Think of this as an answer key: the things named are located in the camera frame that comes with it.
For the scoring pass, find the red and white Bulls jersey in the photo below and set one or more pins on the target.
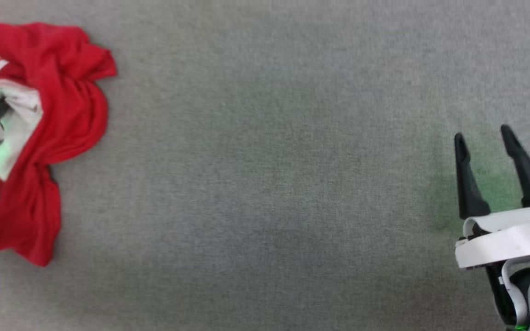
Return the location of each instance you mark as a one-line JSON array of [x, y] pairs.
[[62, 119]]

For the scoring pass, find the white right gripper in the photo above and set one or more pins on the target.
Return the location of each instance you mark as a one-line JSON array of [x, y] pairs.
[[504, 241]]

